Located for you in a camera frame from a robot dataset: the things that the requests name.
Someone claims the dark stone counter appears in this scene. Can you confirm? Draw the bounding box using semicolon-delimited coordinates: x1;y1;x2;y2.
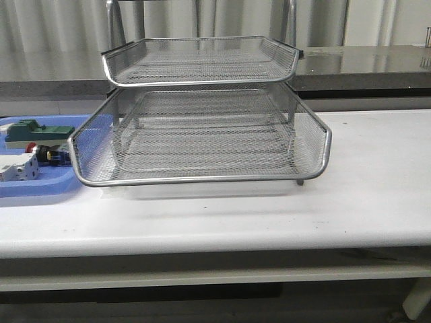
1;45;430;100

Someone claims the silver mesh tray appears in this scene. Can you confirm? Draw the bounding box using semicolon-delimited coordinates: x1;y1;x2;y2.
102;36;304;87
112;114;297;179
68;82;332;187

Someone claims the white circuit breaker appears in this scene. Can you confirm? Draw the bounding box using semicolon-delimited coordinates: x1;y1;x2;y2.
1;153;40;182

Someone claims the green terminal block component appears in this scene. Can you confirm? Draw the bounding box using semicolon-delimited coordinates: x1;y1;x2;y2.
5;119;75;149

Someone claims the silver metal rack frame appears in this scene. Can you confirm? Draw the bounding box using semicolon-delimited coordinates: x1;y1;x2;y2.
106;0;307;186

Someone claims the blue plastic tray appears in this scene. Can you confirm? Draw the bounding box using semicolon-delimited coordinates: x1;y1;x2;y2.
0;114;114;199

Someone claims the red emergency stop button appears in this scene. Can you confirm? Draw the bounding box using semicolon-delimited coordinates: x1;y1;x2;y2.
25;142;71;166

